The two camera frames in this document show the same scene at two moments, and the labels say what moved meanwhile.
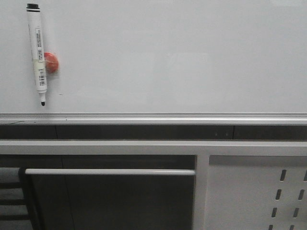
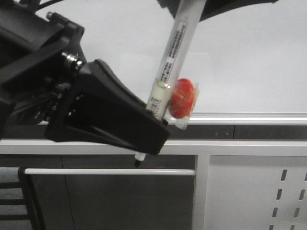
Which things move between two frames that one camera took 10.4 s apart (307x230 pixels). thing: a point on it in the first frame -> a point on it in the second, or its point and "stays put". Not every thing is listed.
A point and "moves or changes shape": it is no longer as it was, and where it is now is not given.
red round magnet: (52, 63) moves or changes shape
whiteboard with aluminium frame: (158, 63) stays put
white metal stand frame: (200, 149) stays put
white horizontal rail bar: (109, 172) stays put
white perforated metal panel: (256, 192) stays put
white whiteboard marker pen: (37, 50) moves or changes shape
